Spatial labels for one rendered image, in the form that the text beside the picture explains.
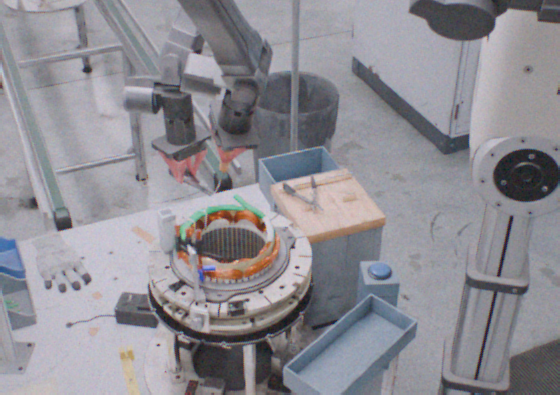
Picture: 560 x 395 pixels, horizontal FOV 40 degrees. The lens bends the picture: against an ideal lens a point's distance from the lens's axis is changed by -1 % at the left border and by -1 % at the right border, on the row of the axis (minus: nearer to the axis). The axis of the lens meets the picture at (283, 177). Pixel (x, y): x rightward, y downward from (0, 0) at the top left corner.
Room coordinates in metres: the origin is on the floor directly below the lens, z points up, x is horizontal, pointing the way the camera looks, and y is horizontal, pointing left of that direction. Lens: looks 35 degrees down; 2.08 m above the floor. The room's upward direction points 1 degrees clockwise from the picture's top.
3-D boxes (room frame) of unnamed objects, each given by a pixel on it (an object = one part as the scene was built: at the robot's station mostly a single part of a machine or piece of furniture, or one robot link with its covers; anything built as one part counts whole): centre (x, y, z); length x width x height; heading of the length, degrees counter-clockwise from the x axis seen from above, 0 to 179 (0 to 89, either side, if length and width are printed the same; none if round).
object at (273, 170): (1.53, -0.04, 0.92); 0.17 x 0.11 x 0.28; 112
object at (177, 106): (1.28, 0.21, 1.37); 0.07 x 0.06 x 0.07; 78
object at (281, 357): (1.12, -0.01, 0.85); 0.06 x 0.04 x 0.05; 162
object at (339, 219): (1.38, -0.10, 1.05); 0.20 x 0.19 x 0.02; 22
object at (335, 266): (1.38, -0.10, 0.91); 0.19 x 0.19 x 0.26; 22
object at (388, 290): (1.19, -0.20, 0.91); 0.07 x 0.07 x 0.25; 4
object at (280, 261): (1.16, 0.10, 1.05); 0.22 x 0.22 x 0.12
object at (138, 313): (1.30, 0.33, 0.81); 0.10 x 0.06 x 0.06; 81
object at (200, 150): (1.28, 0.20, 1.23); 0.07 x 0.07 x 0.09; 43
